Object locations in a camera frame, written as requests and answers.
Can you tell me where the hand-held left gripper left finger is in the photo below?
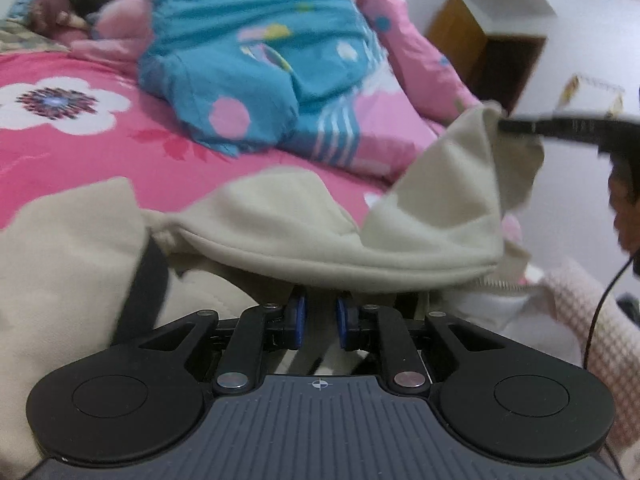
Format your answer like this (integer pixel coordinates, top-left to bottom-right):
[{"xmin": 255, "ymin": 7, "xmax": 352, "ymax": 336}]
[{"xmin": 137, "ymin": 287, "xmax": 307, "ymax": 394}]

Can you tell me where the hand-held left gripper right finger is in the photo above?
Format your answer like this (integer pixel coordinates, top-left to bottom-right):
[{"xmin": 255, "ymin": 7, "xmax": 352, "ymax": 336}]
[{"xmin": 336, "ymin": 294, "xmax": 506, "ymax": 394}]

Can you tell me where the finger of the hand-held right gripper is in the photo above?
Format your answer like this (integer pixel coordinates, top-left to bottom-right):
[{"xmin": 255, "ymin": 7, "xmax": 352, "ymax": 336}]
[{"xmin": 497, "ymin": 116, "xmax": 640, "ymax": 157}]

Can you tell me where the cream sweatshirt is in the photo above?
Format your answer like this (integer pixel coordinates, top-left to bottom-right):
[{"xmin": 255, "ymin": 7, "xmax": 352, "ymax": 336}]
[{"xmin": 0, "ymin": 102, "xmax": 546, "ymax": 477}]

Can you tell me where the white cardboard box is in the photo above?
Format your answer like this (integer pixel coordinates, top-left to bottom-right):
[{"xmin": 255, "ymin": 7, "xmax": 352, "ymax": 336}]
[{"xmin": 559, "ymin": 74, "xmax": 627, "ymax": 117}]

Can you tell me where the white zippered cloth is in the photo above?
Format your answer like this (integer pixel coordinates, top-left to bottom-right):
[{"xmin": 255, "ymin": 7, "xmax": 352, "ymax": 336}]
[{"xmin": 430, "ymin": 279, "xmax": 557, "ymax": 342}]

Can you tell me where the blue and pink patterned quilt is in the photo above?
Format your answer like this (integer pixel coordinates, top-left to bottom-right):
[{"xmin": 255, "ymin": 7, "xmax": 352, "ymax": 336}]
[{"xmin": 137, "ymin": 0, "xmax": 487, "ymax": 182}]

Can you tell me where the pink floral bed sheet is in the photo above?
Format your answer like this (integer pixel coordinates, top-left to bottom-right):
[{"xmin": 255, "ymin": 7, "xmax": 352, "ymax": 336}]
[{"xmin": 0, "ymin": 50, "xmax": 443, "ymax": 241}]

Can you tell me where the checked pillow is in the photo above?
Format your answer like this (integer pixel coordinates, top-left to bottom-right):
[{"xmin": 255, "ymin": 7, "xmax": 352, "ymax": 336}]
[{"xmin": 0, "ymin": 19, "xmax": 69, "ymax": 55}]

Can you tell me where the blue cloth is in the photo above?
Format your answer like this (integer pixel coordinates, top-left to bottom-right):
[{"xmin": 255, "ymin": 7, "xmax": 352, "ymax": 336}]
[{"xmin": 9, "ymin": 0, "xmax": 39, "ymax": 23}]

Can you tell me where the black cable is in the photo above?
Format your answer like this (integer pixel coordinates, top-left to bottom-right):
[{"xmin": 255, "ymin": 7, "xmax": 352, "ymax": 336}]
[{"xmin": 582, "ymin": 247, "xmax": 640, "ymax": 368}]

